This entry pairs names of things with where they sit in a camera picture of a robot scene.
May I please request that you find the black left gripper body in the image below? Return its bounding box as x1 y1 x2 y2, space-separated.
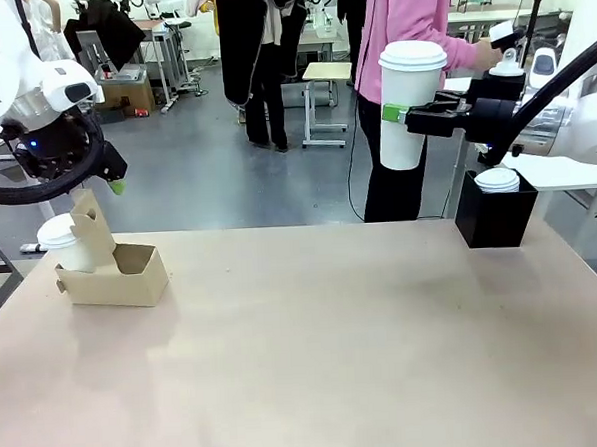
0 108 108 186

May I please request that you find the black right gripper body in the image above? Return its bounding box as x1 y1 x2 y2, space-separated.
463 96 521 145

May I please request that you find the tall white lidded paper cup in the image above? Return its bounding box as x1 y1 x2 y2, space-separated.
372 37 455 173

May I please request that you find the person's right forearm pink sleeve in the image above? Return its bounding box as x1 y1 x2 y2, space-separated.
438 30 490 75

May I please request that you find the brown cardboard cup carrier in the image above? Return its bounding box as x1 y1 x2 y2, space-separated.
49 183 172 313

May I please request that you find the person's right hand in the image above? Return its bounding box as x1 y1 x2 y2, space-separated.
473 36 503 71

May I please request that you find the brown cardboard box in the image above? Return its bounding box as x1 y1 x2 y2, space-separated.
93 63 157 121

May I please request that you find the white background workbench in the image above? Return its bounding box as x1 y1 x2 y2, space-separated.
446 6 535 41

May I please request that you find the large white table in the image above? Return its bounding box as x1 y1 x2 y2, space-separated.
499 148 597 274

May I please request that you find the person in pink hoodie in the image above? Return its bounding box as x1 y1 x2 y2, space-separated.
349 0 499 225

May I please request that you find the black square container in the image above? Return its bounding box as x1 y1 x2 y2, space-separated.
451 165 542 251

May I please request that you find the small beige side table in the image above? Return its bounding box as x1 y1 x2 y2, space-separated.
297 58 359 152

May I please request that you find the background person in dark clothes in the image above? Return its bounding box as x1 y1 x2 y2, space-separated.
336 0 372 87

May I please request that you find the black stand pole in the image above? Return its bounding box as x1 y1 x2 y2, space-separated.
13 0 42 62
520 0 554 65

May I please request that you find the black hanging cloth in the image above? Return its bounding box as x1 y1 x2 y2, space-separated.
60 0 149 77

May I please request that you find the wooden top rolling table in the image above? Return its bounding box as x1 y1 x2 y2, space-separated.
130 16 199 116

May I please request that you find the background person in black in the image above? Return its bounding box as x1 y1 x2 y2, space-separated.
215 0 317 156

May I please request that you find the cream hanging garment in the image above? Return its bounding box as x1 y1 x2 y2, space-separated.
185 0 219 19

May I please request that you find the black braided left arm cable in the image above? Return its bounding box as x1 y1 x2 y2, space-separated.
0 105 112 206

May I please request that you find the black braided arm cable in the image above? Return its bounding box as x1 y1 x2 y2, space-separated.
0 105 112 206
483 32 597 169

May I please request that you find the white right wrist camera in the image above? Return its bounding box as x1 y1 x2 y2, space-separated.
485 18 528 78

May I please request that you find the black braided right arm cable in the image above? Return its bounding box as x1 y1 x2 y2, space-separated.
483 32 597 169

